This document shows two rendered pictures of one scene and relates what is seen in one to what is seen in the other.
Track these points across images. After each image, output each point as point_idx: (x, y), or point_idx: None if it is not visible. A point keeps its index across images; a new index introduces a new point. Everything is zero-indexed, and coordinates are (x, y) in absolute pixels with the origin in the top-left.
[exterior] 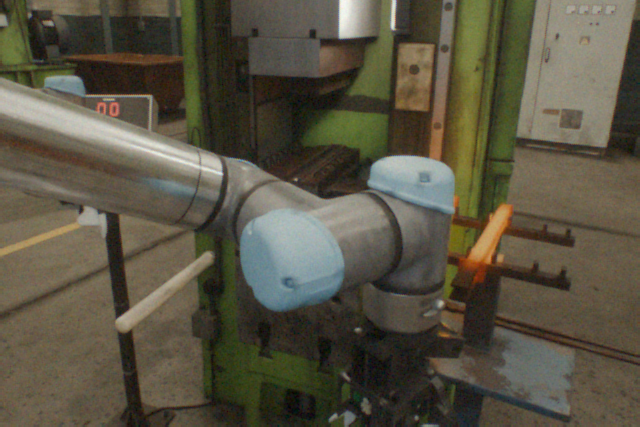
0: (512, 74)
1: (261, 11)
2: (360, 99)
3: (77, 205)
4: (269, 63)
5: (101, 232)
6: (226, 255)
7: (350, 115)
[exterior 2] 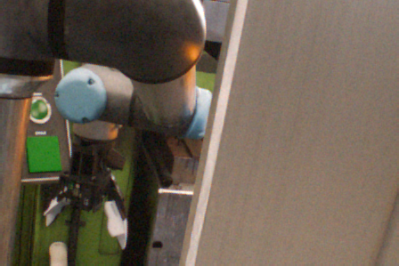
0: None
1: None
2: (210, 59)
3: (56, 208)
4: (223, 29)
5: (122, 242)
6: (82, 245)
7: (197, 76)
